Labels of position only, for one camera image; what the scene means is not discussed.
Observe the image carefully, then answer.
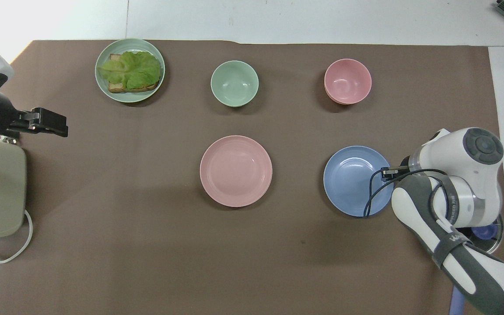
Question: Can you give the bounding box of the green plate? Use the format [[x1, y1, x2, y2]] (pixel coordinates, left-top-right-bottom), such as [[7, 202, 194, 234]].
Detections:
[[95, 38, 166, 103]]

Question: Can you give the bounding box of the toast slice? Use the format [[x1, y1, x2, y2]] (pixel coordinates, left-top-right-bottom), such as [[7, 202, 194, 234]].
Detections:
[[108, 54, 161, 93]]

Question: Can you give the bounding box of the green lettuce leaf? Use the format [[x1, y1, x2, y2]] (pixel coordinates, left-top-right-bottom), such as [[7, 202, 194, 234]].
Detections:
[[98, 51, 162, 89]]

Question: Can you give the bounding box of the green bowl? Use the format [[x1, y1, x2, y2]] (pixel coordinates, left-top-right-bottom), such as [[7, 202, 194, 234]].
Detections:
[[210, 60, 259, 108]]

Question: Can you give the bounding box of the pink plate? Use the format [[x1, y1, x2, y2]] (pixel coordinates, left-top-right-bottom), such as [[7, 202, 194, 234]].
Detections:
[[199, 135, 273, 207]]

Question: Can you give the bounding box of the pink bowl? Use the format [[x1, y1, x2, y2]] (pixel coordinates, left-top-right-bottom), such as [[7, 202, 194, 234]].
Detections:
[[324, 59, 372, 105]]

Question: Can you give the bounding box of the blue plate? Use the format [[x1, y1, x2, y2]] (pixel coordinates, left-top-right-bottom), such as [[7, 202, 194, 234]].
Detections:
[[323, 146, 395, 217]]

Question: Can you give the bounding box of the white power cable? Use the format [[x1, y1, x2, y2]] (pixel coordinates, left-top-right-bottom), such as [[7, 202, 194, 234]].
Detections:
[[0, 209, 33, 264]]

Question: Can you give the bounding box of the black cable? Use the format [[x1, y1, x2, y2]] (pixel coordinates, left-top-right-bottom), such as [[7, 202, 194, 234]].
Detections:
[[363, 166, 459, 224]]

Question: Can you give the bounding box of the metal pan with lavender handle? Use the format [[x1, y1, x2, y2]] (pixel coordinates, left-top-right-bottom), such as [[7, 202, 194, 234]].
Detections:
[[450, 213, 504, 315]]

